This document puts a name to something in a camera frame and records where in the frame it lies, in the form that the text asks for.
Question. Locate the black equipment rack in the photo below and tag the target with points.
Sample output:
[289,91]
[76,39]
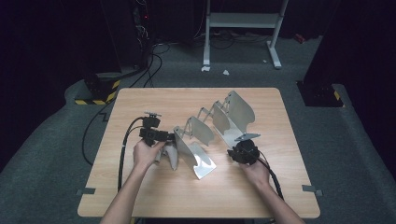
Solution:
[140,31]

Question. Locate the white paper scrap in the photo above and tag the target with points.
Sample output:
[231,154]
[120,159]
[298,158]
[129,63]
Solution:
[205,68]
[226,72]

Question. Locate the black yellow striped base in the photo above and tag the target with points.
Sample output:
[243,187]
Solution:
[320,95]
[99,90]

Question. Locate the person's left hand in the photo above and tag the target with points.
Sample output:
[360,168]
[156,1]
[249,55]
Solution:
[144,155]

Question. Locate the person's right hand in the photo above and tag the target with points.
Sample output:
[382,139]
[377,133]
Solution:
[257,174]

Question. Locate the white metal stand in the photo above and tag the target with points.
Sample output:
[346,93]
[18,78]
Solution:
[243,20]

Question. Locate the grey metal extendable book rack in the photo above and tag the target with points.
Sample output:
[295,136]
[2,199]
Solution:
[199,155]

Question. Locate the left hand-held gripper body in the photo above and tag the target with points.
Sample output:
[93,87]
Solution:
[151,133]

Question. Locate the grey tape strip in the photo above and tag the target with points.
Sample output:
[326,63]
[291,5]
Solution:
[87,191]
[311,189]

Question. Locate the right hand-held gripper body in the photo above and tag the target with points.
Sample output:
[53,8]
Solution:
[247,152]

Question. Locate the red object on floor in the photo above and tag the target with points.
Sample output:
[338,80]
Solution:
[299,38]

